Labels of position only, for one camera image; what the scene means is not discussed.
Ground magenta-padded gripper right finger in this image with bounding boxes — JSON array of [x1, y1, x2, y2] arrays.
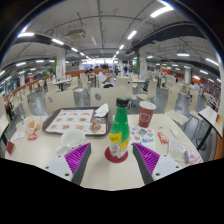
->
[[131, 142, 183, 186]]

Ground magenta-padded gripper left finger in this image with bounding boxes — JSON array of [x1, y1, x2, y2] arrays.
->
[[43, 142, 93, 186]]

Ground green drink bottle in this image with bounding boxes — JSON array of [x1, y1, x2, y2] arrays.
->
[[108, 97, 131, 159]]

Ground white mug with dark dots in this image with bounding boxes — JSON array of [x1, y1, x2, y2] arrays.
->
[[54, 129, 87, 154]]

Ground colourful sticker leaflet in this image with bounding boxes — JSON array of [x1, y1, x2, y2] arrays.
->
[[128, 125, 157, 151]]

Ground red ketchup packet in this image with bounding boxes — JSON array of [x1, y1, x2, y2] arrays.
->
[[156, 131, 170, 145]]

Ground clear plastic packet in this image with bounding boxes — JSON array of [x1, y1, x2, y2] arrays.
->
[[167, 139, 188, 163]]

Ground flat round red coaster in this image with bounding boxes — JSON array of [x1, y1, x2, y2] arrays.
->
[[104, 146, 129, 164]]

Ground fried food piece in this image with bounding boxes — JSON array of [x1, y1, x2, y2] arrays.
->
[[89, 122, 103, 134]]

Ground small white packet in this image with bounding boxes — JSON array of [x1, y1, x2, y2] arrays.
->
[[169, 126, 180, 138]]

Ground red paper cup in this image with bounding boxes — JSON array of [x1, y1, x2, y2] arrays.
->
[[138, 100, 157, 129]]

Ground dark brown food tray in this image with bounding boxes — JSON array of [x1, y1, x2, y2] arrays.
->
[[42, 107, 113, 138]]

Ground white paper napkin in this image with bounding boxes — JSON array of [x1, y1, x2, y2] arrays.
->
[[94, 102, 110, 118]]

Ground clear plastic bag with food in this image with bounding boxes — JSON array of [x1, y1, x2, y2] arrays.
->
[[21, 114, 44, 136]]

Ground white paper receipt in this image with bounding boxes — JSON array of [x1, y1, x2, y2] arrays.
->
[[13, 131, 28, 143]]

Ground beige chairs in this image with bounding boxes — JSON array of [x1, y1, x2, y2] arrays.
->
[[43, 74, 201, 128]]

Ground beige side table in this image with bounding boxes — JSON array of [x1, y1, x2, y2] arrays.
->
[[197, 105, 224, 151], [0, 113, 10, 138]]

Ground person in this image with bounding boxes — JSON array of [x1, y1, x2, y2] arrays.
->
[[97, 63, 115, 89]]

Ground ceiling air conditioner unit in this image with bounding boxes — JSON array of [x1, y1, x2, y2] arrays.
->
[[66, 28, 87, 41]]

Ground ceiling strip lights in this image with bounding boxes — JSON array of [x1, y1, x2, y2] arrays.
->
[[0, 5, 221, 84]]

